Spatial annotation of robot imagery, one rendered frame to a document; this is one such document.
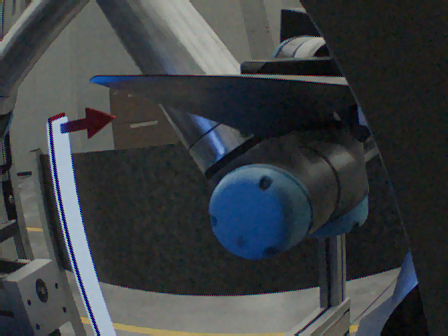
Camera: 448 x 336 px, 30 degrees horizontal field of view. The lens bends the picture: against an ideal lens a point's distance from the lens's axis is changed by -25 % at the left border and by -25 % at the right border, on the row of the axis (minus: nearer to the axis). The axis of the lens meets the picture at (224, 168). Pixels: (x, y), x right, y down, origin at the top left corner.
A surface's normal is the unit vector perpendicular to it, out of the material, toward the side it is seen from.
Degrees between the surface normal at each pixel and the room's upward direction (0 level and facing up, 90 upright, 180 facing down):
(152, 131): 90
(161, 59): 87
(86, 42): 90
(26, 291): 90
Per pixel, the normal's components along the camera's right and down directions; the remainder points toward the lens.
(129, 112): -0.44, 0.19
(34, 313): 0.94, -0.11
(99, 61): 0.86, -0.07
